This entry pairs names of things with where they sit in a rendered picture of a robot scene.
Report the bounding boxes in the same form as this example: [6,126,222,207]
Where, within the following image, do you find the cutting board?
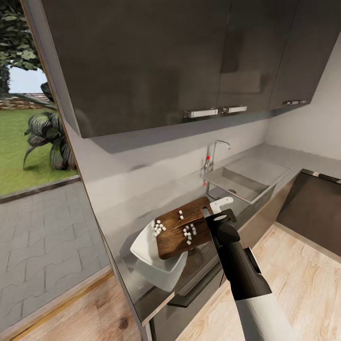
[153,197,214,260]

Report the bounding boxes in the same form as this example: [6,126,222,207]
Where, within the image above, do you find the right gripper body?
[205,209,237,228]

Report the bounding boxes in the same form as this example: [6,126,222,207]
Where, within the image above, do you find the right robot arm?
[205,197,300,341]

